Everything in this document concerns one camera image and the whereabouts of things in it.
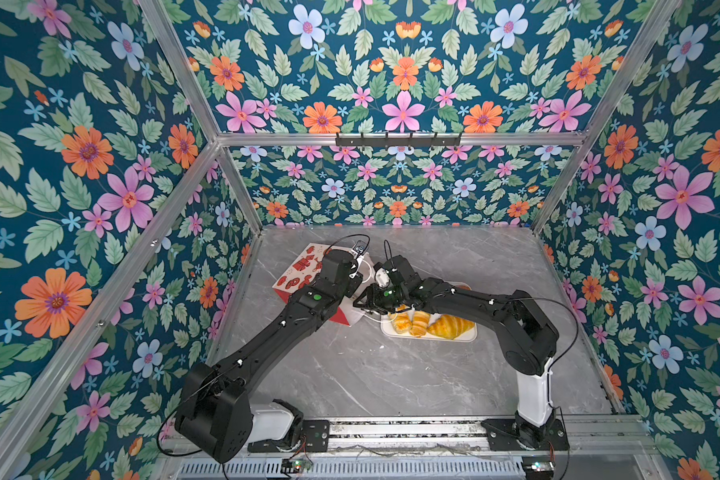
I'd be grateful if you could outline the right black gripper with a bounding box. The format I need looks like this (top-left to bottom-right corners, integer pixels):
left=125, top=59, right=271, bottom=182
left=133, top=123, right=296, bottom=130
left=351, top=284, right=409, bottom=314

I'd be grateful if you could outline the long twisted fake bread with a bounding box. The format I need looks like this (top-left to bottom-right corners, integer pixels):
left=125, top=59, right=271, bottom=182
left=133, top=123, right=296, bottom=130
left=409, top=311, right=431, bottom=338

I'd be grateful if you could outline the white red paper bag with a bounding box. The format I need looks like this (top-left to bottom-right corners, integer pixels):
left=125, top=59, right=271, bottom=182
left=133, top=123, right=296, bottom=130
left=272, top=242, right=385, bottom=328

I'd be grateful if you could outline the yellow striped croissant fake bread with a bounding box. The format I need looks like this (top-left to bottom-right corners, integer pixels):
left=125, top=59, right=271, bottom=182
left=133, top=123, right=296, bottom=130
left=427, top=315, right=475, bottom=340

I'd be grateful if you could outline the yellow fake bread piece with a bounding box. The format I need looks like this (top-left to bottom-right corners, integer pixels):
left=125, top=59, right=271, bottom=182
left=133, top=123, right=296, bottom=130
left=390, top=312, right=412, bottom=335

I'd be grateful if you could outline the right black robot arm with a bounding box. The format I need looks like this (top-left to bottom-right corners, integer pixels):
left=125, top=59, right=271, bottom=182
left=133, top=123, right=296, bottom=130
left=353, top=255, right=559, bottom=449

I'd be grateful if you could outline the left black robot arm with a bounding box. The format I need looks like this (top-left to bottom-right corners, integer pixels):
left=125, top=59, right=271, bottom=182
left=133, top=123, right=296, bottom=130
left=174, top=248, right=363, bottom=463

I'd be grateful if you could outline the white rectangular tray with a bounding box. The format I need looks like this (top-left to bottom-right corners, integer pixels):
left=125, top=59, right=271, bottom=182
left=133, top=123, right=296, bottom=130
left=380, top=306, right=477, bottom=342

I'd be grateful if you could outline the black hook rack bar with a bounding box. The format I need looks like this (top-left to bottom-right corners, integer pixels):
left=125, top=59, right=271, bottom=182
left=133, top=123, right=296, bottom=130
left=334, top=132, right=462, bottom=149

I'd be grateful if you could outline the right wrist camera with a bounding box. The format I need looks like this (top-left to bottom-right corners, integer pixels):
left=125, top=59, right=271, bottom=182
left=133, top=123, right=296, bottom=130
left=375, top=268, right=390, bottom=289

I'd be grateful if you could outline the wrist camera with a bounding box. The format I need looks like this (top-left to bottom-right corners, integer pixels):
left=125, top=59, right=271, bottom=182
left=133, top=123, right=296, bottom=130
left=350, top=239, right=369, bottom=263
left=375, top=268, right=390, bottom=289

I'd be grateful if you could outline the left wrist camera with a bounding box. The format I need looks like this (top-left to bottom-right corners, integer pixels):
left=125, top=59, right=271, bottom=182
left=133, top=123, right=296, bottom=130
left=350, top=239, right=369, bottom=263

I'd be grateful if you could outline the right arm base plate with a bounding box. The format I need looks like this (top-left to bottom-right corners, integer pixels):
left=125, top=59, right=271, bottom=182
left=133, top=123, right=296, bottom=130
left=480, top=416, right=570, bottom=452

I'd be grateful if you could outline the white slotted cable duct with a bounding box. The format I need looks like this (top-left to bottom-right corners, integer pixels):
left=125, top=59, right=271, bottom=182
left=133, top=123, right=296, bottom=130
left=177, top=457, right=526, bottom=479

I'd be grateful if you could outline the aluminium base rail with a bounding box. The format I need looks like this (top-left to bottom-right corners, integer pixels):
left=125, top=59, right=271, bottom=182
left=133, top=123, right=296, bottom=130
left=302, top=414, right=659, bottom=458

